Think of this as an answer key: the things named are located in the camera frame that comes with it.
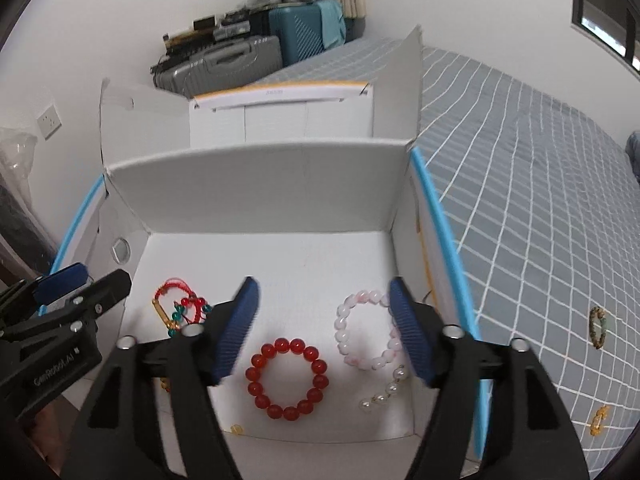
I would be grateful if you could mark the pile of dark electronics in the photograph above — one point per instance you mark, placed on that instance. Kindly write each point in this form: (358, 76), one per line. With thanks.
(225, 15)

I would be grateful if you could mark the dark framed window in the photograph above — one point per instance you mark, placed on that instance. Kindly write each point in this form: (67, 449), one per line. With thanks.
(607, 15)

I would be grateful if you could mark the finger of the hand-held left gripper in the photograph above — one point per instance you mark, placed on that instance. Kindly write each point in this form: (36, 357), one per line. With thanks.
(107, 290)
(62, 282)

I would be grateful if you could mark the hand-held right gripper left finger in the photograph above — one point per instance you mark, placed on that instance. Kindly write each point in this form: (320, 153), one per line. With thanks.
(235, 330)

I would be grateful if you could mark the clear plastic bag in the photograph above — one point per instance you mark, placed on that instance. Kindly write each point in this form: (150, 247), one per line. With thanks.
(15, 160)

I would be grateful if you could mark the grey suitcase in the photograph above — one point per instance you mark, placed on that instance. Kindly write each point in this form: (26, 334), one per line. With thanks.
(220, 67)

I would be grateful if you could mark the white cardboard box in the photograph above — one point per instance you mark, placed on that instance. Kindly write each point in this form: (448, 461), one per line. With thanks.
(270, 200)

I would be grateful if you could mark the blue suitcase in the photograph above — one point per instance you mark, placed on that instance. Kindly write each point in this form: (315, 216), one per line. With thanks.
(300, 32)

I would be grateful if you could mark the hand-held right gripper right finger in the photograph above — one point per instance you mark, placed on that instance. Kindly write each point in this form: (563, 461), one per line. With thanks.
(410, 330)

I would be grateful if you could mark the white wall socket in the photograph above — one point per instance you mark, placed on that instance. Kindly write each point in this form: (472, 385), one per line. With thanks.
(50, 121)

